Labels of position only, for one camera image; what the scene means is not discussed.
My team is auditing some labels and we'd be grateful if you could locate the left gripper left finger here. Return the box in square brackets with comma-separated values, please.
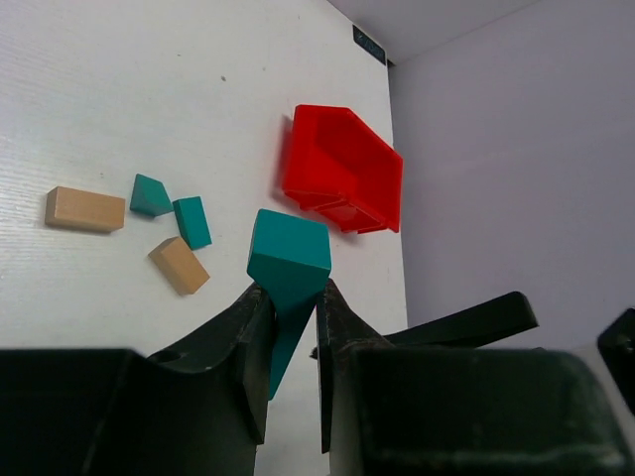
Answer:
[1, 285, 274, 475]

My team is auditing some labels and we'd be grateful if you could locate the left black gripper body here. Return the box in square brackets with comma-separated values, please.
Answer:
[386, 291, 634, 416]

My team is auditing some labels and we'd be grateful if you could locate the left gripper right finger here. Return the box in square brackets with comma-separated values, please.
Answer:
[317, 282, 630, 475]

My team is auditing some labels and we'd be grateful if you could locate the teal arch wood block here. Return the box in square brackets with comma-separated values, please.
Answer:
[247, 209, 331, 399]

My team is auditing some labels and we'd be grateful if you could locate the red plastic bin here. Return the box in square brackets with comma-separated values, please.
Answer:
[281, 104, 404, 234]

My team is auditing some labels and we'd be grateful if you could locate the tan rectangular wood block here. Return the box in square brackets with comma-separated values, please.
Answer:
[45, 186, 126, 233]

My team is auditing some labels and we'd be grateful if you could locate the teal rectangular wood block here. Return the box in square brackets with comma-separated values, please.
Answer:
[173, 196, 212, 250]

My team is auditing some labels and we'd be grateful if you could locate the teal triangular wood block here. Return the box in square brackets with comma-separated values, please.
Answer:
[130, 174, 174, 218]

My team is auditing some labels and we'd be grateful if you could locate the right blue corner label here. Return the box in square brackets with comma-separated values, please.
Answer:
[352, 25, 387, 65]

